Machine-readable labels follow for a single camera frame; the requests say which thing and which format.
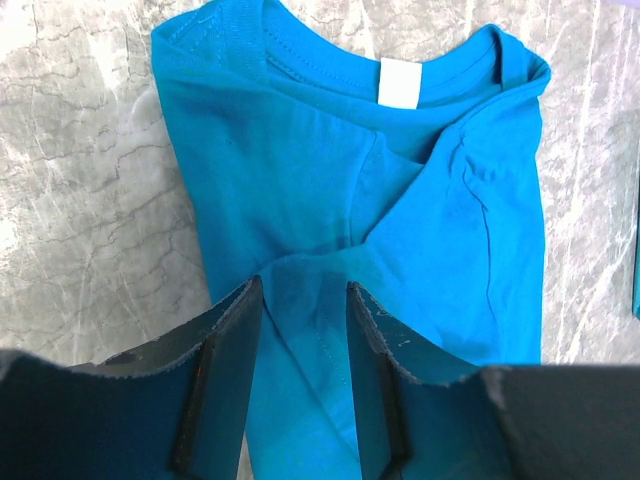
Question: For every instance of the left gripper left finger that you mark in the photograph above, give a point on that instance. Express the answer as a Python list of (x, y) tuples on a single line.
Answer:
[(172, 408)]

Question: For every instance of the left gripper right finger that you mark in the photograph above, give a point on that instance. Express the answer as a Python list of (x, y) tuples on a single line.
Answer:
[(422, 413)]

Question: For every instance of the blue t shirt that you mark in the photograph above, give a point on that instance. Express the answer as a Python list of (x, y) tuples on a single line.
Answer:
[(636, 279), (308, 167)]

